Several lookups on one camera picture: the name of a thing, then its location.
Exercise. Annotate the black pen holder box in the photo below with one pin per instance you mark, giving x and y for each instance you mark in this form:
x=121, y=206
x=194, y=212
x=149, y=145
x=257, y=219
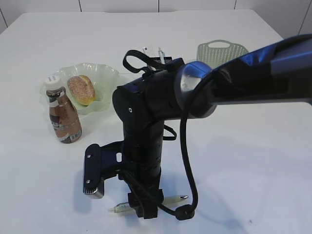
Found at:
x=165, y=61

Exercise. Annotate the clear plastic ruler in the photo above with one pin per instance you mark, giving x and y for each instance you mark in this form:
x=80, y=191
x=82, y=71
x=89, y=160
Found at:
x=150, y=51

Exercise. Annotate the brown drink bottle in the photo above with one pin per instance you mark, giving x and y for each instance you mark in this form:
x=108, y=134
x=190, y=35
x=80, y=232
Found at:
x=62, y=113

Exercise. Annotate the cream white pen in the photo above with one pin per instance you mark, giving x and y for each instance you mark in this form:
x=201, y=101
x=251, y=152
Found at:
x=125, y=209

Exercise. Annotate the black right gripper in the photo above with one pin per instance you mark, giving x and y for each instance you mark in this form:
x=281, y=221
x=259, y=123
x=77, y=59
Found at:
x=143, y=150

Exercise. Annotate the green woven plastic basket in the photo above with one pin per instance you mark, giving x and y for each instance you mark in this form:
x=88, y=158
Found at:
x=218, y=52

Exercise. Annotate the teal white pen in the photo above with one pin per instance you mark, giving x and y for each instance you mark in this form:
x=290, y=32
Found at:
x=161, y=55

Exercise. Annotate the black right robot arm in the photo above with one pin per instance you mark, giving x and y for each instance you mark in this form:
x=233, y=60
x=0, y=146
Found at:
x=277, y=73

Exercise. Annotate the sesame bread roll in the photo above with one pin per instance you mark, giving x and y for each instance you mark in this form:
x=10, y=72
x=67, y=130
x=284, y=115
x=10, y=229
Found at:
x=81, y=89

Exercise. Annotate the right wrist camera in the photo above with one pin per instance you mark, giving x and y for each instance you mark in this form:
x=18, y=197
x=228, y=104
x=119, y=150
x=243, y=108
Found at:
x=100, y=164

